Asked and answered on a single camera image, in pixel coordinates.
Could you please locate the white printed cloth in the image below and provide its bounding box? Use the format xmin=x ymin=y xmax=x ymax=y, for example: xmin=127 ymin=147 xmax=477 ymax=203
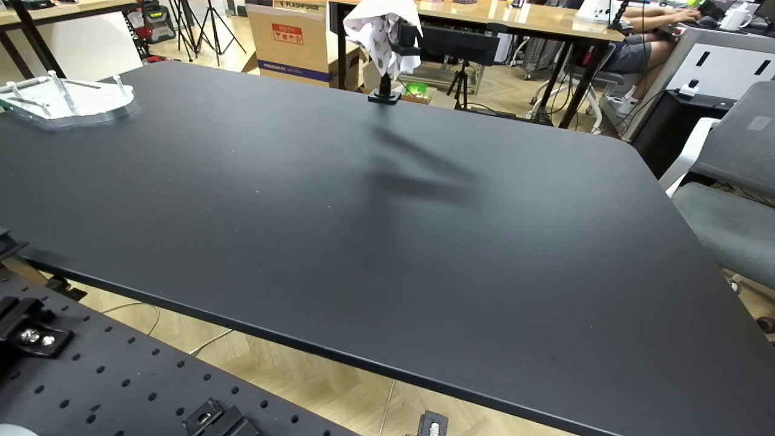
xmin=344 ymin=0 xmax=420 ymax=79

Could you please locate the black clamp stand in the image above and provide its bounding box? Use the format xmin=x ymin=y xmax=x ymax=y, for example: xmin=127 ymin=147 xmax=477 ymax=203
xmin=368 ymin=16 xmax=420 ymax=104

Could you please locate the cardboard box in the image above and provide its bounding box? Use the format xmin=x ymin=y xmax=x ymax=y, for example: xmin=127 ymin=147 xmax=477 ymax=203
xmin=242 ymin=0 xmax=361 ymax=90

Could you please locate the wooden desk in background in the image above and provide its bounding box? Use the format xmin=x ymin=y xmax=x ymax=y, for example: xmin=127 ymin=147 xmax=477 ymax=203
xmin=328 ymin=0 xmax=626 ymax=132

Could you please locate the seated person in background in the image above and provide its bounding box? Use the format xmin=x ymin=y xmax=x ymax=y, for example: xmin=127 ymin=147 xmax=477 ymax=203
xmin=602 ymin=5 xmax=699 ymax=116

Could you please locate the grey office chair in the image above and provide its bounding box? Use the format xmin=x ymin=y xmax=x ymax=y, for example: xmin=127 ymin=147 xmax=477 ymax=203
xmin=659 ymin=81 xmax=775 ymax=288

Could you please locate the white board panel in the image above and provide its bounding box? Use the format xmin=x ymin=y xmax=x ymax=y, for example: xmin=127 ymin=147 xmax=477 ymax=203
xmin=39 ymin=12 xmax=143 ymax=81

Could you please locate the black perforated breadboard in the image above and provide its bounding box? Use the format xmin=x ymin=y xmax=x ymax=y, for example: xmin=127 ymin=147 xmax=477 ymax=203
xmin=0 ymin=272 xmax=354 ymax=436

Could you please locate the clear plastic dish rack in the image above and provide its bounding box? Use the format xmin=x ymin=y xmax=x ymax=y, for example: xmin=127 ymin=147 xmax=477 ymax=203
xmin=0 ymin=74 xmax=136 ymax=125

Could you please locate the black camera tripod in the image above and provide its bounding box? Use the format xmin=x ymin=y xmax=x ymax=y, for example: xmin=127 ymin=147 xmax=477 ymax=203
xmin=164 ymin=0 xmax=244 ymax=61

